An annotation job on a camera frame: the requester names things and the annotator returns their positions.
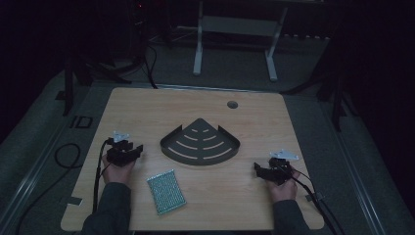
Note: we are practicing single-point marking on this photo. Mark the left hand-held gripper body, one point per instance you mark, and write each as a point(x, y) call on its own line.
point(118, 156)

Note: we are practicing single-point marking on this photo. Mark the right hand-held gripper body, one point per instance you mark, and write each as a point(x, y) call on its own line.
point(280, 171)

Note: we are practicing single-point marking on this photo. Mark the person's left hand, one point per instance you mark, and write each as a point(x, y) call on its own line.
point(118, 173)

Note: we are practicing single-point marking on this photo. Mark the person's right hand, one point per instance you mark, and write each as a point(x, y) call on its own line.
point(284, 191)

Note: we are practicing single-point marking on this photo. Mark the grey tape piece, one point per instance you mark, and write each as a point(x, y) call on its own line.
point(314, 196)

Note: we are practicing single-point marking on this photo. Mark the green mesh scrubbing pad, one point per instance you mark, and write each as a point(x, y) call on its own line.
point(166, 192)

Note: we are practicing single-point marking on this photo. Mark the black metal corner shelf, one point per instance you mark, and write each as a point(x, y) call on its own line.
point(199, 143)

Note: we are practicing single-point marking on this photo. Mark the black tripod stand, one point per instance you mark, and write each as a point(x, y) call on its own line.
point(68, 84)
point(336, 98)

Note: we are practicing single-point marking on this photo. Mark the metal floor rail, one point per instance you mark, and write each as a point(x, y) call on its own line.
point(359, 182)
point(29, 176)

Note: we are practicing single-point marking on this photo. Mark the white metal table frame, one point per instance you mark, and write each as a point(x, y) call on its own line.
point(239, 26)

